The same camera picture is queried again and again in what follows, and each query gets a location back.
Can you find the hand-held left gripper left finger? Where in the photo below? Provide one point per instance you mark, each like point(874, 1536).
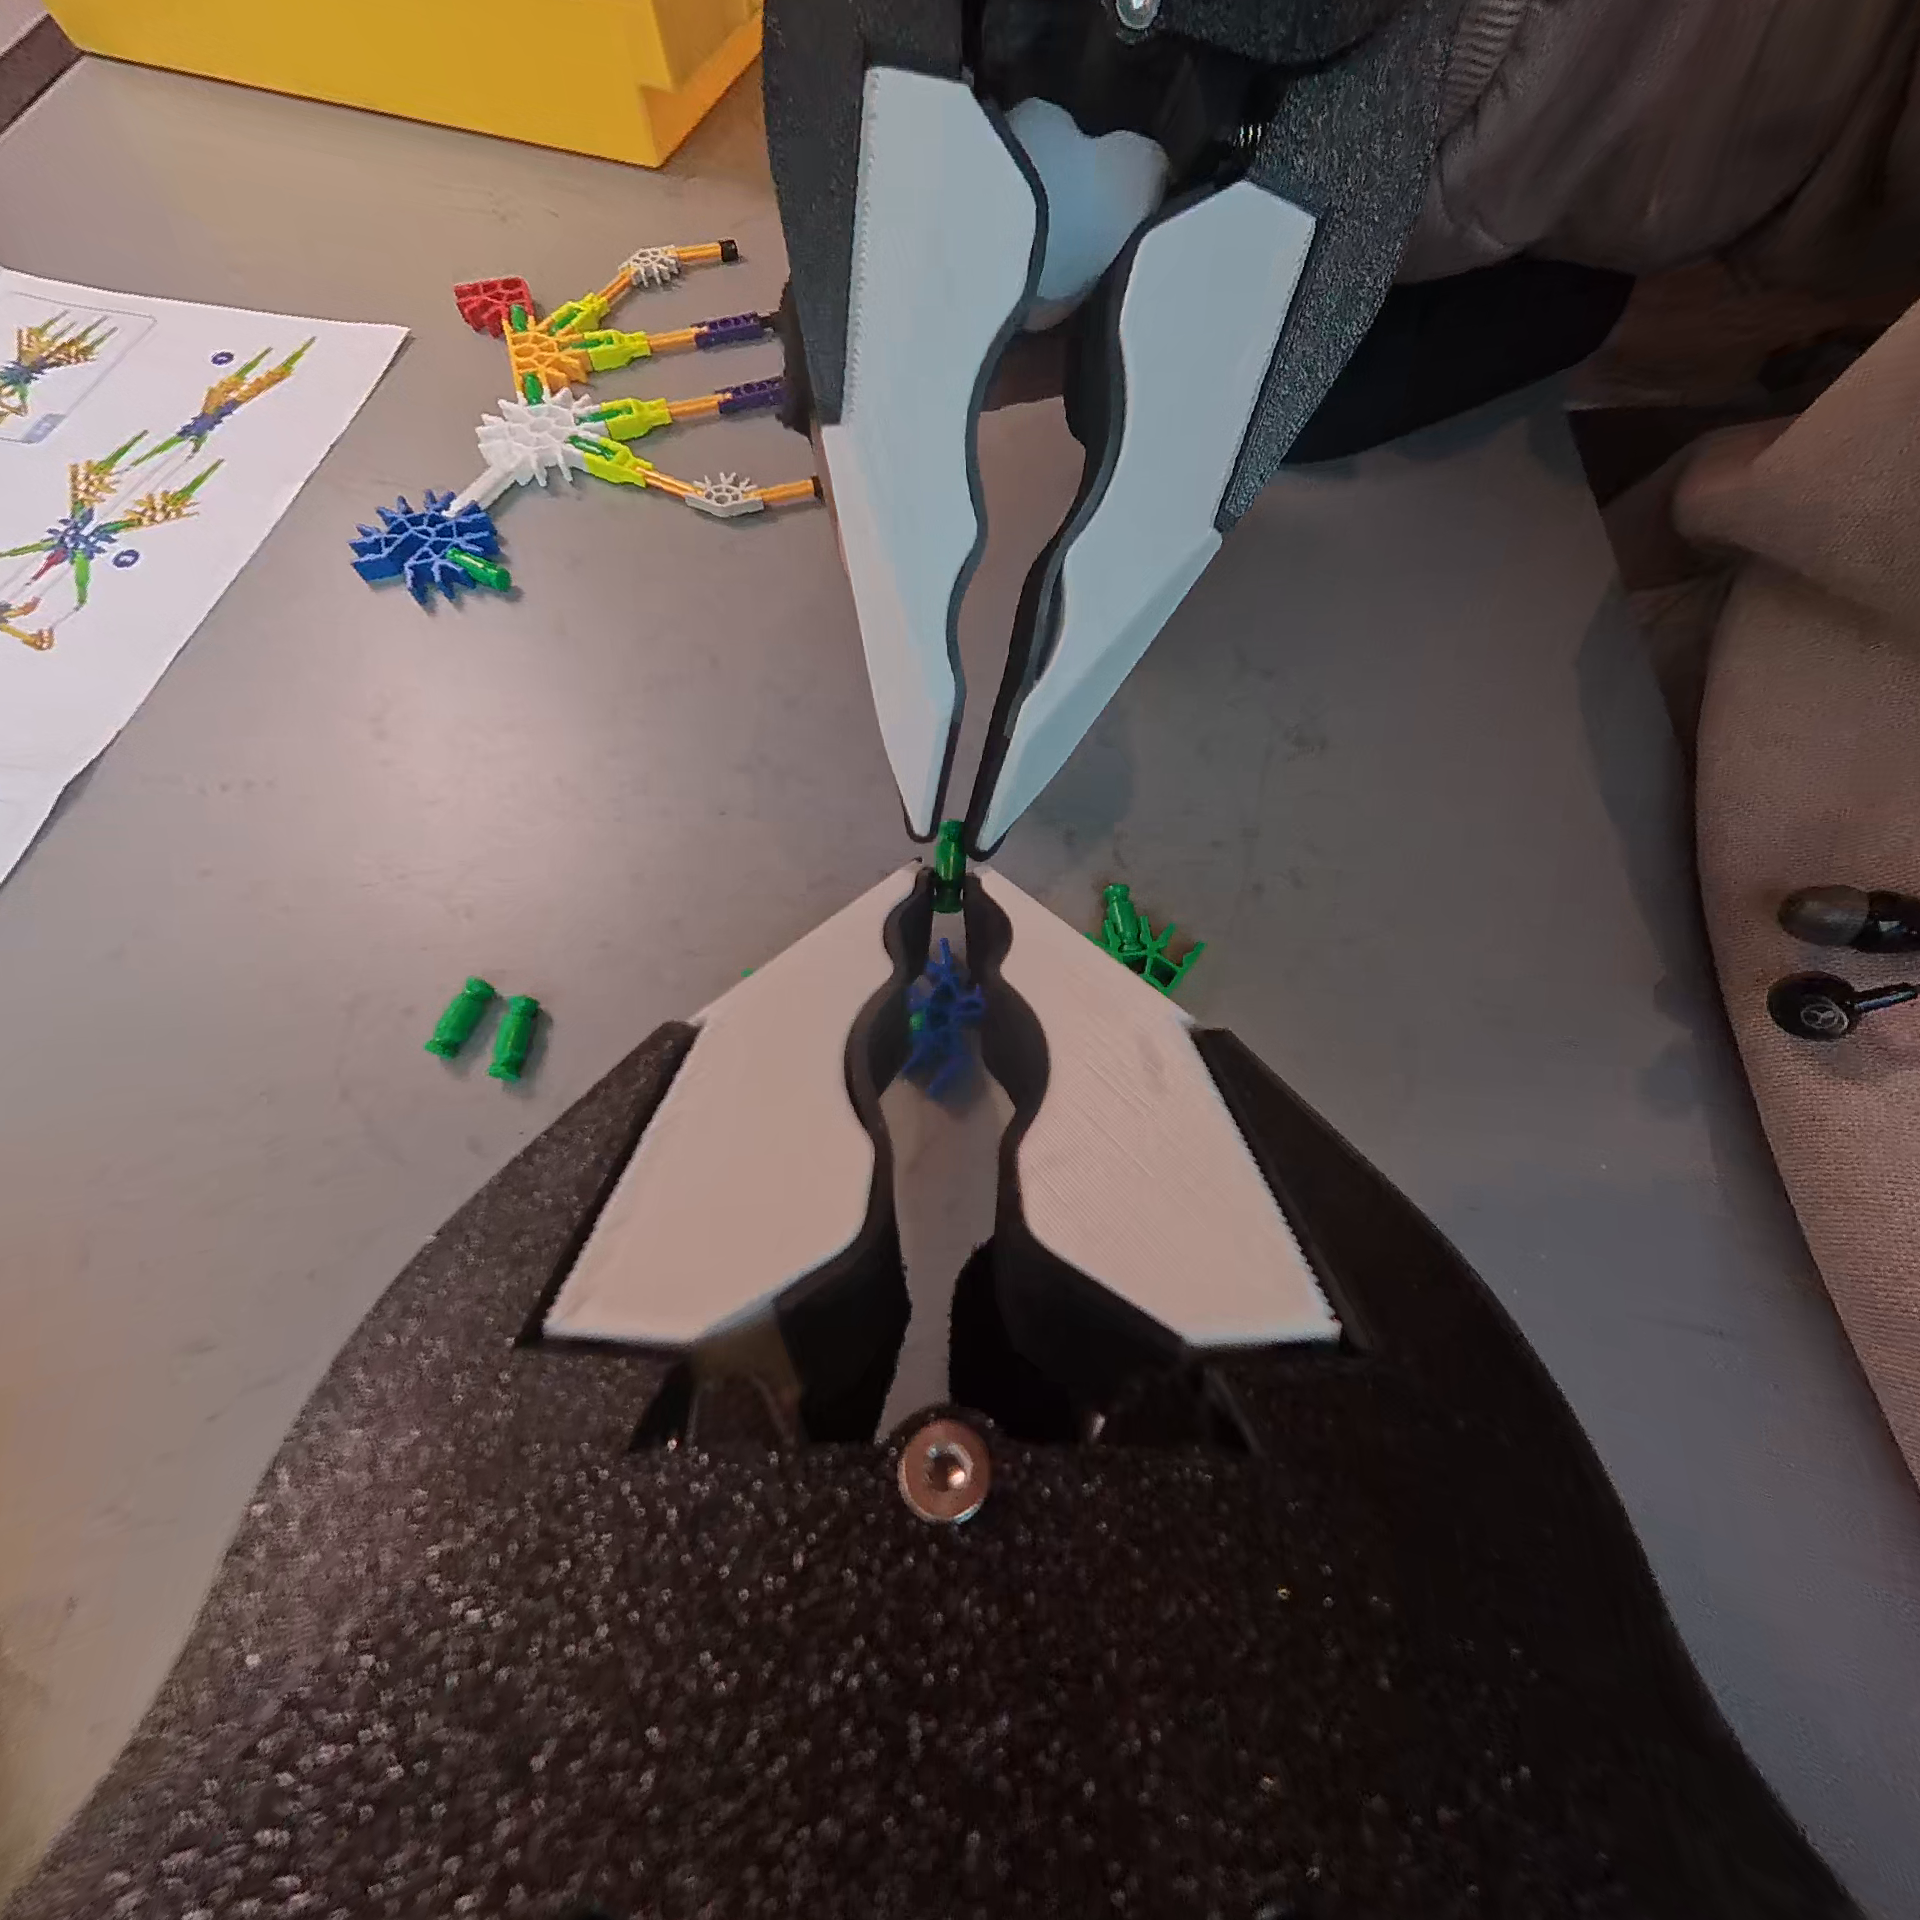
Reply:
point(734, 1184)

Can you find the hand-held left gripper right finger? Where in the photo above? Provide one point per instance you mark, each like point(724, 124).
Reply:
point(1171, 1184)

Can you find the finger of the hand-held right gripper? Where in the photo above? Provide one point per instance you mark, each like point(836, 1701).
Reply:
point(914, 301)
point(1200, 375)

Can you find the blue snowflake connector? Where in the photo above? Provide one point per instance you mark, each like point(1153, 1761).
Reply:
point(945, 1034)
point(421, 540)

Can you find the multicoloured construction toy model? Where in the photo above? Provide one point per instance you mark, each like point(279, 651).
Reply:
point(532, 434)

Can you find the yellow plastic bin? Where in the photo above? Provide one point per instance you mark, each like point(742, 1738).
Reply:
point(450, 74)

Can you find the person's right forearm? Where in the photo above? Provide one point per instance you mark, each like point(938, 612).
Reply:
point(1651, 120)

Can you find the grey desk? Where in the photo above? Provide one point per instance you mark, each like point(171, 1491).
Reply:
point(1350, 750)

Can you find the person's beige jacket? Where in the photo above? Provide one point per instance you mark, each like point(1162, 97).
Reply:
point(1800, 750)

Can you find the white instruction sheet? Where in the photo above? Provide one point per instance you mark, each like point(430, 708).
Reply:
point(150, 675)

